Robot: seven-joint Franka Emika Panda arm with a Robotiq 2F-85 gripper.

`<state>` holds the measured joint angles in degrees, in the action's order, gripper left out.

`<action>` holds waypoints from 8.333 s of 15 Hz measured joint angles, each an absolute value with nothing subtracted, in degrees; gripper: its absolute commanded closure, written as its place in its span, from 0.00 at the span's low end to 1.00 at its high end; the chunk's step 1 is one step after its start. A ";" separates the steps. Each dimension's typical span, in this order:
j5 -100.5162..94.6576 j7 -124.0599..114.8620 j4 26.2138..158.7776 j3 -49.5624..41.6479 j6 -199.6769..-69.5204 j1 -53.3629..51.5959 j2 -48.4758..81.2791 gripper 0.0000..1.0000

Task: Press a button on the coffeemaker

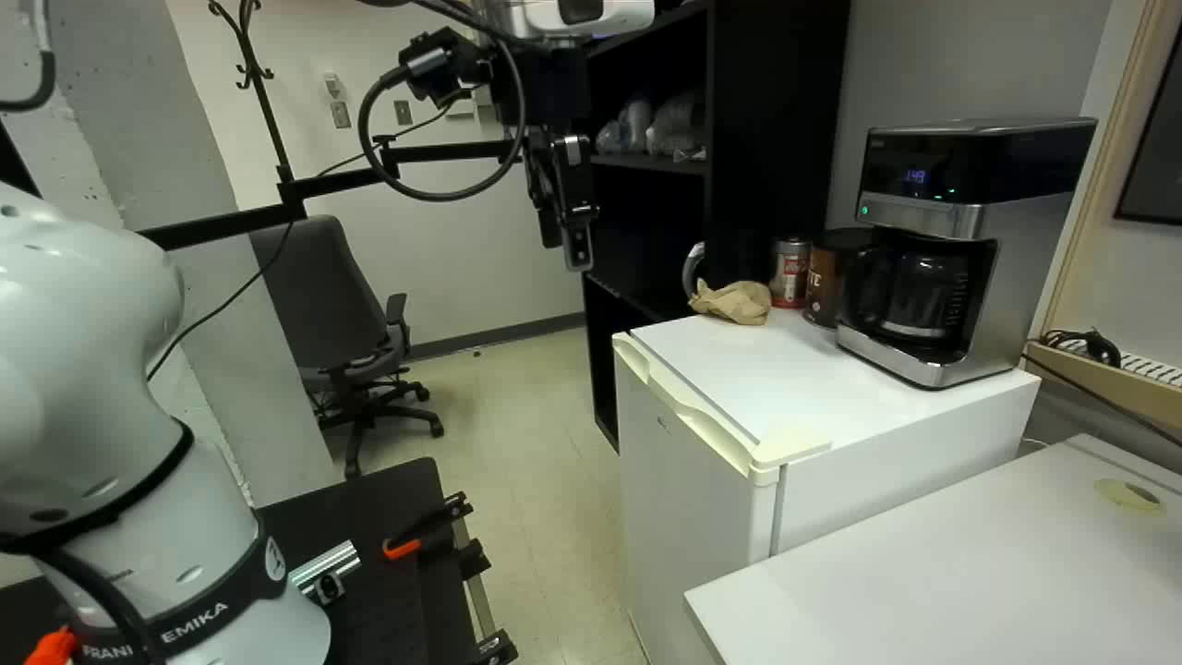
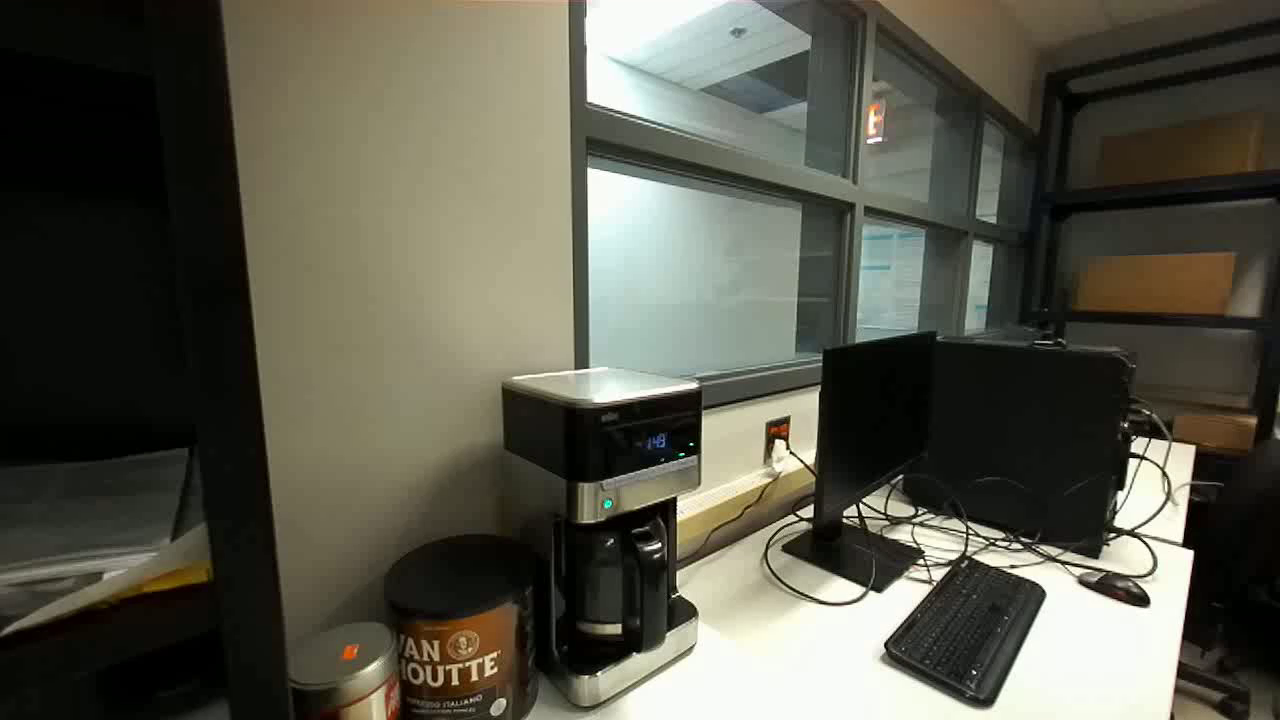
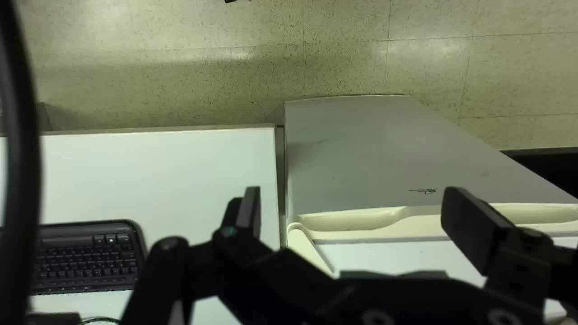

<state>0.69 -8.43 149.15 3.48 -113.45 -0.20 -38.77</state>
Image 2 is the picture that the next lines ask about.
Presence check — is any black steel drip coffeemaker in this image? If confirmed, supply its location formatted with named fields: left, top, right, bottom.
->
left=501, top=363, right=709, bottom=713

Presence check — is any black computer monitor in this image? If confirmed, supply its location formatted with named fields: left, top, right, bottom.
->
left=779, top=329, right=938, bottom=597

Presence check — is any brown Van Houtte coffee can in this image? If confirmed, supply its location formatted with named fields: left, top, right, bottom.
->
left=380, top=532, right=542, bottom=720

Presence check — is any black desktop computer tower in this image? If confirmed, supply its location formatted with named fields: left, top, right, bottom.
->
left=914, top=337, right=1139, bottom=562

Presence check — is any black shelving unit with papers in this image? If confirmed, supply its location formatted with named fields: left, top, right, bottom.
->
left=0, top=0, right=297, bottom=720

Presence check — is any black computer keyboard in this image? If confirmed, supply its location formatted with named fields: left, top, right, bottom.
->
left=881, top=558, right=1052, bottom=713

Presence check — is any small silver lidded tin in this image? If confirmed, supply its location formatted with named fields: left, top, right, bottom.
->
left=287, top=620, right=402, bottom=720

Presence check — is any small flat cardboard box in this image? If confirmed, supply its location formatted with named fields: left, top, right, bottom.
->
left=1066, top=249, right=1244, bottom=320

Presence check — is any black computer mouse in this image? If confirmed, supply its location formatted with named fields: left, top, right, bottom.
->
left=1077, top=567, right=1156, bottom=612

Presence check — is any black metal storage rack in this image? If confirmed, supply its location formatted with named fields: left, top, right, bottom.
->
left=1025, top=15, right=1280, bottom=450

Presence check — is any stack of papers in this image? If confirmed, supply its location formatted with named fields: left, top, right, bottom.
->
left=0, top=443, right=214, bottom=639

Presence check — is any large flat cardboard box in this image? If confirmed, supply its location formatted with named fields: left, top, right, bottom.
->
left=1091, top=107, right=1280, bottom=189

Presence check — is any orange wall power outlet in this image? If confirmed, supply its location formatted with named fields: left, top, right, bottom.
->
left=761, top=411, right=794, bottom=472

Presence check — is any beige wall cable raceway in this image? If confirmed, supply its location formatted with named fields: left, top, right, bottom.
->
left=673, top=463, right=818, bottom=566

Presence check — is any coffeemaker black power cable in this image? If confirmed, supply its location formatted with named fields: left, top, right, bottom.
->
left=693, top=467, right=782, bottom=553

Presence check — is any glass coffee carafe black handle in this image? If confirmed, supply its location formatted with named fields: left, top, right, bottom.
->
left=570, top=517, right=678, bottom=658

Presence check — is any grey interior window frame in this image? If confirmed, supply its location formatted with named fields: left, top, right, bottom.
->
left=569, top=0, right=1045, bottom=411

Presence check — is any long black desk cable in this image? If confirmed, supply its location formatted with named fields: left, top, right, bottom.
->
left=756, top=436, right=888, bottom=612

